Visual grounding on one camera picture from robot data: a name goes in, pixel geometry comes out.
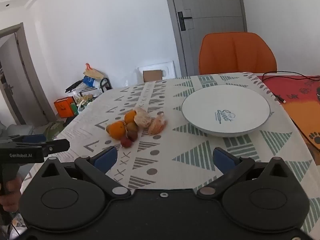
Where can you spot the black metal rack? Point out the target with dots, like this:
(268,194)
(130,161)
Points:
(105,83)

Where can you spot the brown cardboard piece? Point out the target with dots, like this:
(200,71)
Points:
(152,76)

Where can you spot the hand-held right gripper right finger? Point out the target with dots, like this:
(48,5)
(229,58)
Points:
(222,160)

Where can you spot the white foam board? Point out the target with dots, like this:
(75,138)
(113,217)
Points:
(167,67)

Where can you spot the brown kiwi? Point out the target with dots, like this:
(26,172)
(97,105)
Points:
(132,127)

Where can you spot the camouflage cloth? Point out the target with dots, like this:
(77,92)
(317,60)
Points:
(53,130)

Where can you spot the patterned white tablecloth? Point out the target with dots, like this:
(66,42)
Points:
(175,155)

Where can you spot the dark red fruit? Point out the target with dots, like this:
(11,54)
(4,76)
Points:
(132,135)
(126,142)

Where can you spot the small peeled citrus piece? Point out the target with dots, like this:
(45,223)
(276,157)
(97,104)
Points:
(157,125)

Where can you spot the orange box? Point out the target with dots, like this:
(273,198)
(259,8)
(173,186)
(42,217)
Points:
(63,107)

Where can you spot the green box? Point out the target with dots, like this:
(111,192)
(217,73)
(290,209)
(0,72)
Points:
(74,108)

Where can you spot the small orange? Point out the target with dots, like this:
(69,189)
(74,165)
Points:
(129,117)

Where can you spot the grey door frame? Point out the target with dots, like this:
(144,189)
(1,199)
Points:
(27,62)

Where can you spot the grey door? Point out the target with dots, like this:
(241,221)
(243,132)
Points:
(212,20)

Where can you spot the red and orange mat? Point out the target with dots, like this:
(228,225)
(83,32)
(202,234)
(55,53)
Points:
(297,97)

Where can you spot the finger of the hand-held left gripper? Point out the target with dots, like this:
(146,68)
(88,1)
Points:
(56,147)
(35,138)

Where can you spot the croissant bread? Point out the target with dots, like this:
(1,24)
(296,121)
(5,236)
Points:
(143,118)

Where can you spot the large orange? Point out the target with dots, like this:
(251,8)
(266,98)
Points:
(117,130)

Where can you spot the cluttered black shelf rack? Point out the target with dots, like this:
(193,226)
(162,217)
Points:
(90,80)

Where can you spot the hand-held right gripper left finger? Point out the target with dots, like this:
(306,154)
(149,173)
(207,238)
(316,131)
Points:
(107,158)

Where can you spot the orange chair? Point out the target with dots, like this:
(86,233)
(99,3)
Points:
(237,55)

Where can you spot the white plate with blue print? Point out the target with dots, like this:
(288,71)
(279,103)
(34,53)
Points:
(225,107)

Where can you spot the person's left hand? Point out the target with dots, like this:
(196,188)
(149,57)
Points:
(11,200)

